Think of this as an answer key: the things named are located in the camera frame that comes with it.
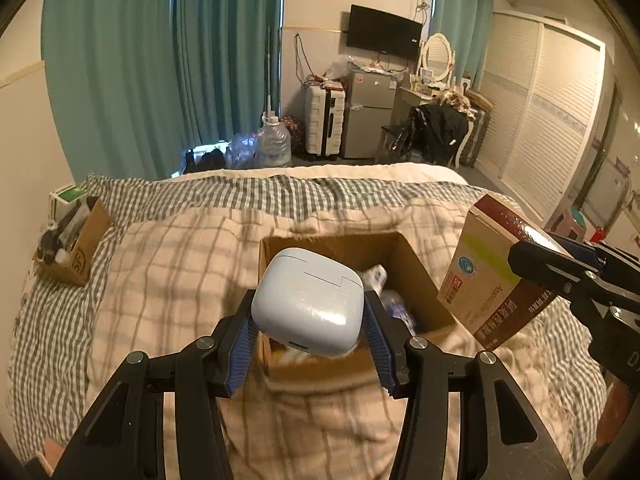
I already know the crumpled clear water bottle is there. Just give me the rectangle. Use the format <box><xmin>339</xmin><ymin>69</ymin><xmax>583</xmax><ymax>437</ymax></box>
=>
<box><xmin>226</xmin><ymin>133</ymin><xmax>257</xmax><ymax>170</ymax></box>

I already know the open brown cardboard box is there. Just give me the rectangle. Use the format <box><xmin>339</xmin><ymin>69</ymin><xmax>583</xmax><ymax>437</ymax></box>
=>
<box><xmin>252</xmin><ymin>232</ymin><xmax>456</xmax><ymax>393</ymax></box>

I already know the teal curtain middle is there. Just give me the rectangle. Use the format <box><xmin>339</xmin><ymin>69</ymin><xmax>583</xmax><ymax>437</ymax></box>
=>
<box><xmin>174</xmin><ymin>0</ymin><xmax>282</xmax><ymax>148</ymax></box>

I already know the teal curtain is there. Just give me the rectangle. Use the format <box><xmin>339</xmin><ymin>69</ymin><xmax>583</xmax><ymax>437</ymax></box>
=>
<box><xmin>431</xmin><ymin>0</ymin><xmax>494</xmax><ymax>88</ymax></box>
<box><xmin>41</xmin><ymin>0</ymin><xmax>186</xmax><ymax>180</ymax></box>
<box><xmin>174</xmin><ymin>0</ymin><xmax>282</xmax><ymax>148</ymax></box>

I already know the silver mini fridge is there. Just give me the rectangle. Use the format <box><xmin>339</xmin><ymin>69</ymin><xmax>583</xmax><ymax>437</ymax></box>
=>
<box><xmin>341</xmin><ymin>68</ymin><xmax>397</xmax><ymax>159</ymax></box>

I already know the chair with black jacket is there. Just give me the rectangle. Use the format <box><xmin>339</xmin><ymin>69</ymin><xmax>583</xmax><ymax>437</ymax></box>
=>
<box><xmin>376</xmin><ymin>104</ymin><xmax>469</xmax><ymax>166</ymax></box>

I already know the black wall television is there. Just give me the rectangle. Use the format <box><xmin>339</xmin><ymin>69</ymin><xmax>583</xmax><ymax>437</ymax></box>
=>
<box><xmin>346</xmin><ymin>4</ymin><xmax>423</xmax><ymax>60</ymax></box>

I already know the oval white vanity mirror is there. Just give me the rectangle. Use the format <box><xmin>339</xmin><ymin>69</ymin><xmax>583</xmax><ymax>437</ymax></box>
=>
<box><xmin>418</xmin><ymin>32</ymin><xmax>454</xmax><ymax>82</ymax></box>

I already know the brown medicine box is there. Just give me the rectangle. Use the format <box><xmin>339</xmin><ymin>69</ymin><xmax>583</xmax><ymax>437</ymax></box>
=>
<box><xmin>437</xmin><ymin>193</ymin><xmax>567</xmax><ymax>350</ymax></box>

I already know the light blue tissue pack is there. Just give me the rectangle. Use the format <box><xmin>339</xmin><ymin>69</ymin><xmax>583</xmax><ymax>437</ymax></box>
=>
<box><xmin>358</xmin><ymin>264</ymin><xmax>416</xmax><ymax>336</ymax></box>

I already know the dark green suitcase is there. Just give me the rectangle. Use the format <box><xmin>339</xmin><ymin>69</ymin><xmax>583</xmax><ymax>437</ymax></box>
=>
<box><xmin>459</xmin><ymin>108</ymin><xmax>490</xmax><ymax>167</ymax></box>

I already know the white louvered wardrobe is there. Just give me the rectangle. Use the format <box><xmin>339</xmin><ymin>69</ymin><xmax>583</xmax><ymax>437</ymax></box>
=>
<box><xmin>476</xmin><ymin>11</ymin><xmax>606</xmax><ymax>222</ymax></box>

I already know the white dressing table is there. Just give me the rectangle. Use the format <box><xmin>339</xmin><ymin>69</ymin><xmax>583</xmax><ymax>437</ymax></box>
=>
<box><xmin>394</xmin><ymin>84</ymin><xmax>476</xmax><ymax>162</ymax></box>

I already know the light blue earbuds case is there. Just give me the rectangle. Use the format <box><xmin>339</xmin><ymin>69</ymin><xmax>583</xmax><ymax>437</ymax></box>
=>
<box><xmin>250</xmin><ymin>247</ymin><xmax>364</xmax><ymax>358</ymax></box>

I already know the large clear water jug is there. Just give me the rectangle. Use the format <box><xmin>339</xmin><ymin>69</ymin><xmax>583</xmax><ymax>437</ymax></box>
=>
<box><xmin>256</xmin><ymin>110</ymin><xmax>292</xmax><ymax>168</ymax></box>

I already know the small cardboard box with clutter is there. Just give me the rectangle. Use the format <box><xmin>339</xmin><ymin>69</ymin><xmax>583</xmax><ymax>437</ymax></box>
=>
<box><xmin>34</xmin><ymin>184</ymin><xmax>112</xmax><ymax>286</ymax></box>

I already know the teal curtain right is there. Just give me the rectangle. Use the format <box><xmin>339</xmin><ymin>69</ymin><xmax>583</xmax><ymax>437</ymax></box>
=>
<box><xmin>431</xmin><ymin>0</ymin><xmax>494</xmax><ymax>88</ymax></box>

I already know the teal curtain left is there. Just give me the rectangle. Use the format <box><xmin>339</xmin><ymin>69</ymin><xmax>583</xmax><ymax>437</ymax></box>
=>
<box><xmin>41</xmin><ymin>0</ymin><xmax>186</xmax><ymax>180</ymax></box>

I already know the orange notebook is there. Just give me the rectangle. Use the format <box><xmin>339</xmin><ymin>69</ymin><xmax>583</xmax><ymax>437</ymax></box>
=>
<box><xmin>37</xmin><ymin>438</ymin><xmax>65</xmax><ymax>477</ymax></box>

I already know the white suitcase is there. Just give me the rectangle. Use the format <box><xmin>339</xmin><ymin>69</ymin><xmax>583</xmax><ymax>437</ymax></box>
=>
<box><xmin>305</xmin><ymin>81</ymin><xmax>346</xmax><ymax>157</ymax></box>

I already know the red bottle on floor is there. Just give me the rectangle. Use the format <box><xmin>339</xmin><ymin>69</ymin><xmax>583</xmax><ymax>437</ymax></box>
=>
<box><xmin>589</xmin><ymin>228</ymin><xmax>606</xmax><ymax>244</ymax></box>

